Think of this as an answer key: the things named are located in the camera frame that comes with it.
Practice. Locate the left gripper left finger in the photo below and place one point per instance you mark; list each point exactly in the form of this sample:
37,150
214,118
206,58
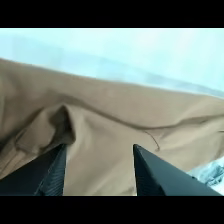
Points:
40,176

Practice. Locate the brown shirt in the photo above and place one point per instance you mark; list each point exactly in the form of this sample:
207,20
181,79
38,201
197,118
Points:
110,120

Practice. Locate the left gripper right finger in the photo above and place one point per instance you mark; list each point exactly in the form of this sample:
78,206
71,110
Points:
160,180

